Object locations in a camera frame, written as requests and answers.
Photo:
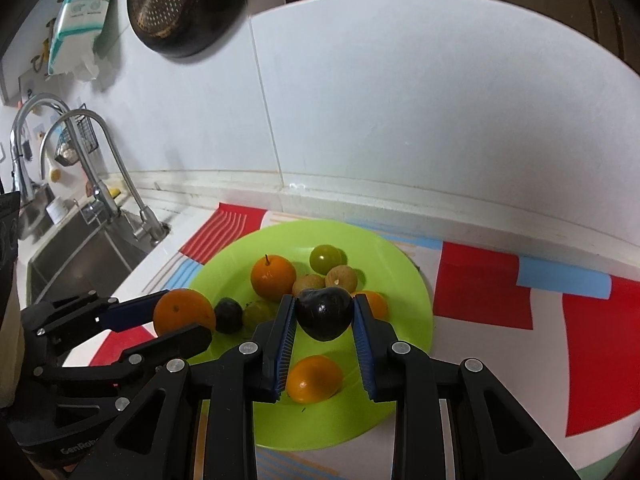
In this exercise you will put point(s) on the stainless steel sink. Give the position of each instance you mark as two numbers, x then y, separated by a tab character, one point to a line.
75	260

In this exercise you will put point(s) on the orange with stem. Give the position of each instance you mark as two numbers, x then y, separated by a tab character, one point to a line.
272	277

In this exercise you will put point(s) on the thick chrome faucet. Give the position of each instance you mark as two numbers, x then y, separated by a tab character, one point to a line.
20	170

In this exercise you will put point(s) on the thin gooseneck faucet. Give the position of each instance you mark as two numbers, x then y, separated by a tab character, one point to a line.
145	222

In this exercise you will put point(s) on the small orange kumquat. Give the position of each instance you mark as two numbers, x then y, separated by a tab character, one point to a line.
376	304

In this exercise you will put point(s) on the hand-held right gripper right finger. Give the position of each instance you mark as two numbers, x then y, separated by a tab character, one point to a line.
364	360

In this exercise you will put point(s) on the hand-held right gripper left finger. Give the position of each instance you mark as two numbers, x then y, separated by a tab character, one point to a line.
282	355

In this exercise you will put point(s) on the teal and white tissue pack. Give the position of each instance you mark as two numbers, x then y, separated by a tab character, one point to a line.
75	15

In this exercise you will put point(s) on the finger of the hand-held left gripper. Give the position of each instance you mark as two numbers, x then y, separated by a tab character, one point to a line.
130	310
165	347

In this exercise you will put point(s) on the small green fruit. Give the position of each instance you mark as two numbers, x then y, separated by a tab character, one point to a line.
325	258

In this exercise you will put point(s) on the small yellowish brown fruit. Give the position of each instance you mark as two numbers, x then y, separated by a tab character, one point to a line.
341	277
309	285

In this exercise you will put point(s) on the dark purple plum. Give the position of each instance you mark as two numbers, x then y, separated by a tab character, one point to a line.
324	312
229	316

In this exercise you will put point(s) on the colourful patterned table mat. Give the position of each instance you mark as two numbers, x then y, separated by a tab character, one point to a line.
480	285

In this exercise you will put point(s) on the small white cup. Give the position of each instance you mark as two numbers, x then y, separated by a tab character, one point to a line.
56	210

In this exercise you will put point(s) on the green round plate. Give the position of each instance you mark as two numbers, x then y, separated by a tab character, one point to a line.
390	270

